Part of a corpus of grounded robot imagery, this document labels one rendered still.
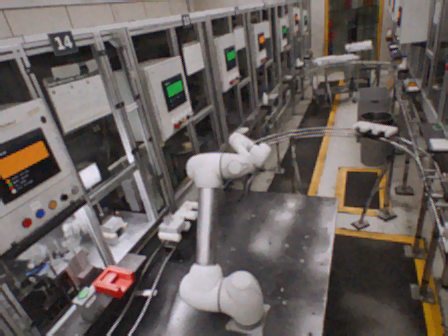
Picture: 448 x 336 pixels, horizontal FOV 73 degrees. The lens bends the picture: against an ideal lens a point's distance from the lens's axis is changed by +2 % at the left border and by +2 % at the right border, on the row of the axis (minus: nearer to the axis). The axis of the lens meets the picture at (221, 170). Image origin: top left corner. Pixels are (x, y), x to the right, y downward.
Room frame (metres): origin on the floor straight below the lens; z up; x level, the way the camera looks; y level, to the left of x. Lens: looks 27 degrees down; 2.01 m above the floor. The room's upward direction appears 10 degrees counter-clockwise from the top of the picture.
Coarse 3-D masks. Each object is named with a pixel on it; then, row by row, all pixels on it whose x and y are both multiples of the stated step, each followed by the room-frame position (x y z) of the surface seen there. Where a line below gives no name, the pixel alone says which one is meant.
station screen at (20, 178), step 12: (24, 144) 1.10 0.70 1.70; (0, 156) 1.01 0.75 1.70; (48, 156) 1.15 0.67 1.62; (24, 168) 1.06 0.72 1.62; (36, 168) 1.10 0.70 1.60; (48, 168) 1.13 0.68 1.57; (12, 180) 1.01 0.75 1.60; (24, 180) 1.04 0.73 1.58; (36, 180) 1.08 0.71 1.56; (12, 192) 0.99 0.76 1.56
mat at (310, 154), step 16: (336, 80) 7.82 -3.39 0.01; (336, 96) 6.44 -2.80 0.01; (320, 112) 5.60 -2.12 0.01; (304, 128) 4.93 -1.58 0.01; (304, 144) 4.27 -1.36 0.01; (320, 144) 4.16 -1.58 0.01; (288, 160) 3.83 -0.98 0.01; (304, 160) 3.74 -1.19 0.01; (320, 160) 3.66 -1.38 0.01; (288, 176) 3.38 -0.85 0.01; (304, 176) 3.31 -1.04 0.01; (320, 176) 3.25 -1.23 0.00; (272, 192) 3.07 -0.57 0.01; (288, 192) 3.01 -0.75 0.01; (304, 192) 2.95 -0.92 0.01
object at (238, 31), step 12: (216, 24) 2.93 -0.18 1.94; (240, 24) 3.47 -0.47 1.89; (216, 36) 2.90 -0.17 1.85; (240, 36) 3.43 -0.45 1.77; (240, 48) 3.39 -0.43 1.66; (240, 60) 3.37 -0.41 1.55; (240, 72) 3.33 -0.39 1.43; (252, 84) 3.66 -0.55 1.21; (228, 96) 2.96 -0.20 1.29; (228, 108) 2.92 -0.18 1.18; (228, 120) 2.88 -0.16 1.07; (228, 132) 2.84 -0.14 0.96
